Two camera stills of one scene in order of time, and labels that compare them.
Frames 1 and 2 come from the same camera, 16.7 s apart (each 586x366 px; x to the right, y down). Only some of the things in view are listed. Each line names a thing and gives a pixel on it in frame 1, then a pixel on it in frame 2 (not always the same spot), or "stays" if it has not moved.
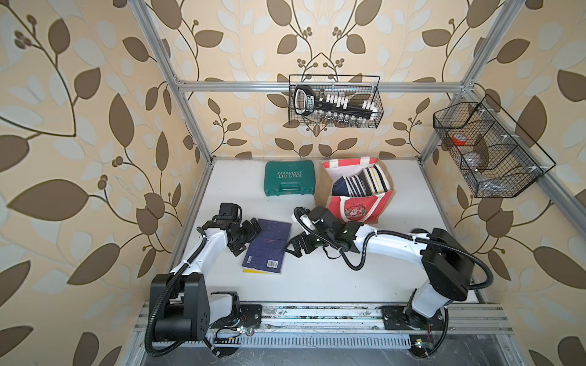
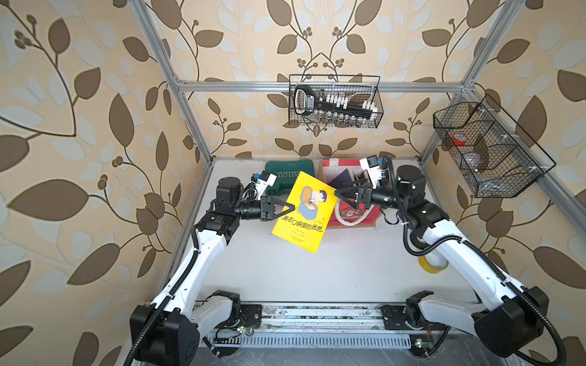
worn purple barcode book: x=266 y=248 to x=338 y=181
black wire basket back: x=335 y=101 stays
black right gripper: x=303 y=238 to x=364 y=195
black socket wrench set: x=332 y=108 stays
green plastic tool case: x=293 y=177 stays
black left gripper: x=250 y=234 to x=268 y=216
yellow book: x=253 y=271 to x=307 y=226
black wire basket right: x=497 y=158 stays
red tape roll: x=459 y=139 stays
